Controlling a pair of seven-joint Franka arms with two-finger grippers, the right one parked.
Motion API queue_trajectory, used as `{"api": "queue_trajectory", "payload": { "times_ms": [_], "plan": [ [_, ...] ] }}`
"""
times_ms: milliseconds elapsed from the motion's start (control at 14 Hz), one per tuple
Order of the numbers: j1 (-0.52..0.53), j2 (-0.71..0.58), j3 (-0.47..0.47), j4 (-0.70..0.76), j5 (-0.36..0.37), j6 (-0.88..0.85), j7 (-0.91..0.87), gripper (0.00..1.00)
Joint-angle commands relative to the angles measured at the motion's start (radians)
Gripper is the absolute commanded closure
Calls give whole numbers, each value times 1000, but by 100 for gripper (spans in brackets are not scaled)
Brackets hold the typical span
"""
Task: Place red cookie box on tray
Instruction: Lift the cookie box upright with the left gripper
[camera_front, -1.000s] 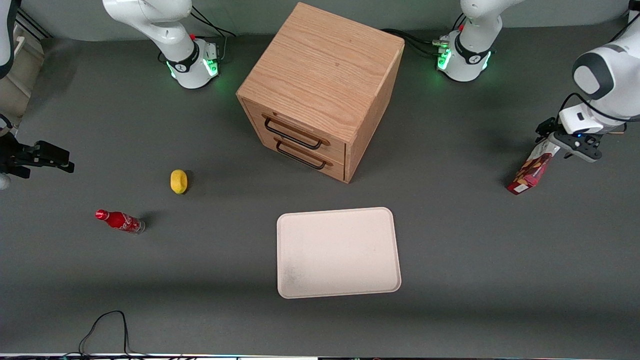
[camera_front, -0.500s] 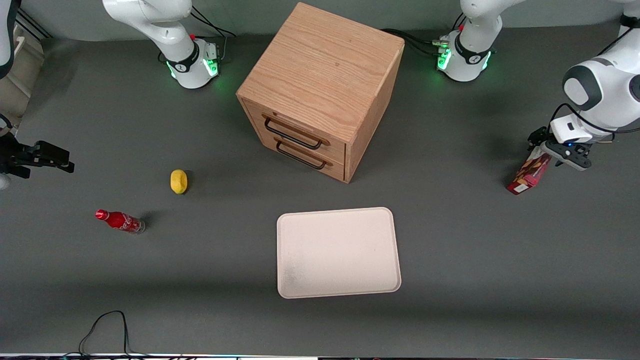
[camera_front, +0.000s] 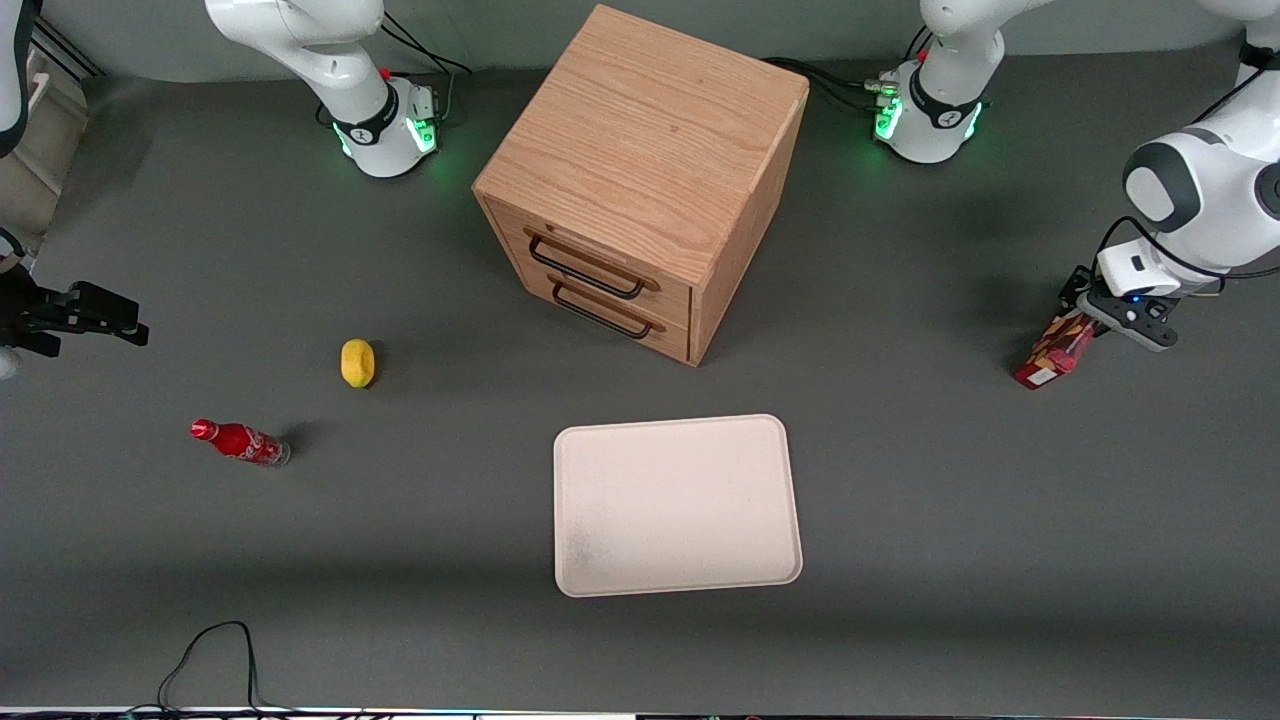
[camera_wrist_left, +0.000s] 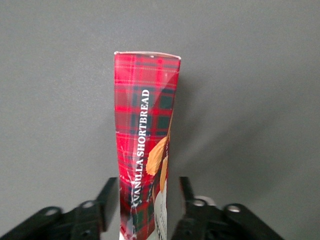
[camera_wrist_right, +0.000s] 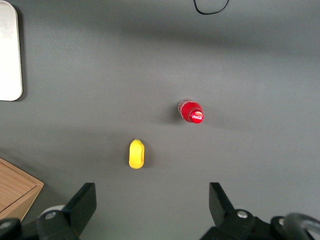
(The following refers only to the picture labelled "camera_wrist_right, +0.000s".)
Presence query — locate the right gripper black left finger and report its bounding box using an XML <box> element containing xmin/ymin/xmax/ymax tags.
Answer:
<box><xmin>35</xmin><ymin>182</ymin><xmax>97</xmax><ymax>240</ymax></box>

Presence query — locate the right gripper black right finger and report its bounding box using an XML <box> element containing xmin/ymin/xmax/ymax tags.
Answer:
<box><xmin>199</xmin><ymin>182</ymin><xmax>257</xmax><ymax>240</ymax></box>

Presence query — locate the white plastic tray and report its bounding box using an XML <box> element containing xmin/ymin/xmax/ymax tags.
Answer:
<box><xmin>0</xmin><ymin>0</ymin><xmax>24</xmax><ymax>102</ymax></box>

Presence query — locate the wooden drawer cabinet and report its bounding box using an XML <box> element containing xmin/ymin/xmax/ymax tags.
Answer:
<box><xmin>0</xmin><ymin>157</ymin><xmax>45</xmax><ymax>222</ymax></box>

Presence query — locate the yellow plastic fruit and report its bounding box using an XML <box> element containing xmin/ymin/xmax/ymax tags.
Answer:
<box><xmin>128</xmin><ymin>138</ymin><xmax>146</xmax><ymax>170</ymax></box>

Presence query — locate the red cola bottle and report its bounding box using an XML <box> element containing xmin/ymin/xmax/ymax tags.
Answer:
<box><xmin>177</xmin><ymin>98</ymin><xmax>205</xmax><ymax>125</ymax></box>

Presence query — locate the grey wrist cable loop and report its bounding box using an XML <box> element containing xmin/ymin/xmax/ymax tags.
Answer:
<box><xmin>282</xmin><ymin>212</ymin><xmax>320</xmax><ymax>237</ymax></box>

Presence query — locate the thin black table cable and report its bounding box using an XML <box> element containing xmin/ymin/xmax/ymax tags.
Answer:
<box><xmin>193</xmin><ymin>0</ymin><xmax>230</xmax><ymax>15</ymax></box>

